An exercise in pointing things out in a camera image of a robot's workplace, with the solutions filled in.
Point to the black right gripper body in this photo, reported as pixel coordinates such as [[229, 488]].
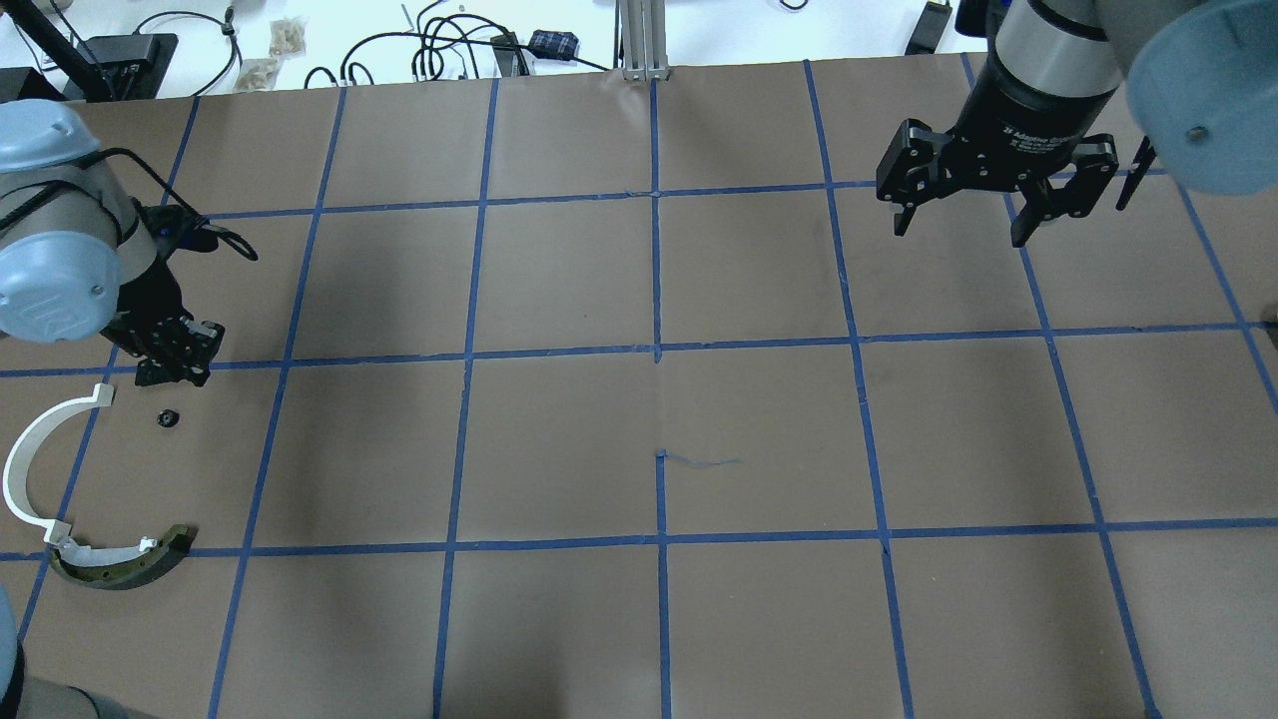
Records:
[[1038, 115]]

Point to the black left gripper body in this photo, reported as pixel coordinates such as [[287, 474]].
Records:
[[155, 303]]

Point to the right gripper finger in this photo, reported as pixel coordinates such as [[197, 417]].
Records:
[[1026, 223], [902, 217]]

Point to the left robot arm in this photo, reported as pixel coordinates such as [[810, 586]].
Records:
[[80, 257]]

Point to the black power adapter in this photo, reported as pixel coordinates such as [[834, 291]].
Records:
[[930, 28]]

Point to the white curved plastic arc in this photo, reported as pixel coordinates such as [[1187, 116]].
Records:
[[57, 533]]

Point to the dark green brake shoe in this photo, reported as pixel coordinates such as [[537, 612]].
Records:
[[122, 568]]

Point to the blue checkered small box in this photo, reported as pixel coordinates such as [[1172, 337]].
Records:
[[553, 45]]

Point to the aluminium frame post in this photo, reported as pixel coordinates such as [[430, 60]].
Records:
[[643, 54]]

